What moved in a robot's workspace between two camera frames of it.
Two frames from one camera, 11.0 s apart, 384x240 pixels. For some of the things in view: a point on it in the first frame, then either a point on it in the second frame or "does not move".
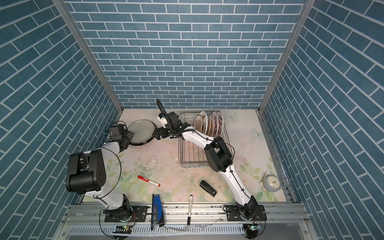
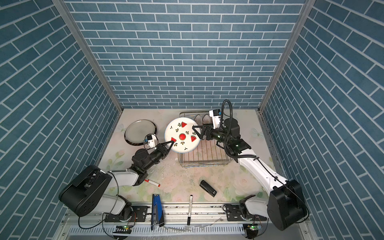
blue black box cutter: (157, 218) does not move
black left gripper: (128, 134) to (161, 151)
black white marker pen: (188, 220) does not move
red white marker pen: (149, 181) does not move
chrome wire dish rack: (191, 155) does not move
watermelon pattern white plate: (204, 122) to (180, 130)
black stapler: (208, 188) does not move
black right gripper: (162, 130) to (206, 129)
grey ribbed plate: (143, 131) does not move
